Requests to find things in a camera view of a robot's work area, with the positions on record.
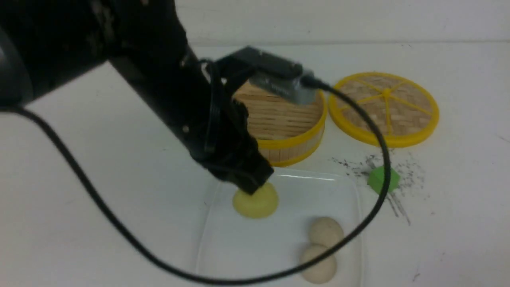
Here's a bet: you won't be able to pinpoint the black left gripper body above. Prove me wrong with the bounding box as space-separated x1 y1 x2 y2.
110 44 259 170

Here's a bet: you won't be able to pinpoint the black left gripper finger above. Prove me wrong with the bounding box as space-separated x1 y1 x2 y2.
207 165 241 188
235 154 275 195

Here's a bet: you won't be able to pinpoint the yellow steamed bun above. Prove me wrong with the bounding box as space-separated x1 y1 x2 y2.
232 182 279 219

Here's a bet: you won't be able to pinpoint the white steamed bun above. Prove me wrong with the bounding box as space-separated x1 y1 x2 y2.
299 244 337 285
308 217 345 248

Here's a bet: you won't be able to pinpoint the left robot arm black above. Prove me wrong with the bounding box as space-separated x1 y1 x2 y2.
0 0 274 194

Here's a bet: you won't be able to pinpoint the white square plate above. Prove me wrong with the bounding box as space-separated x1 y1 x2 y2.
195 168 362 279

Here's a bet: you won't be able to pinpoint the white steamed bun on plate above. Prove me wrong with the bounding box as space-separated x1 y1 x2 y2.
299 244 337 285

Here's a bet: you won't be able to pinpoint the bamboo steamer basket yellow rims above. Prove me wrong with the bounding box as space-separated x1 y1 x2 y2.
234 83 328 167

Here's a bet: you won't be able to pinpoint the green cube block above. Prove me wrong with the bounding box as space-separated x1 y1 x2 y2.
367 165 401 195

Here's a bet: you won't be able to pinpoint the bamboo steamer lid yellow rim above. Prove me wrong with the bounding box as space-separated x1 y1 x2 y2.
335 71 440 148

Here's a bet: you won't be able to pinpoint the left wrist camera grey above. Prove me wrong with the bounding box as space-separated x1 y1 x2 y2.
213 46 319 106

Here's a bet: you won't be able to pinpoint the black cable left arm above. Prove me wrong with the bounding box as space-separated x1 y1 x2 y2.
0 60 392 286

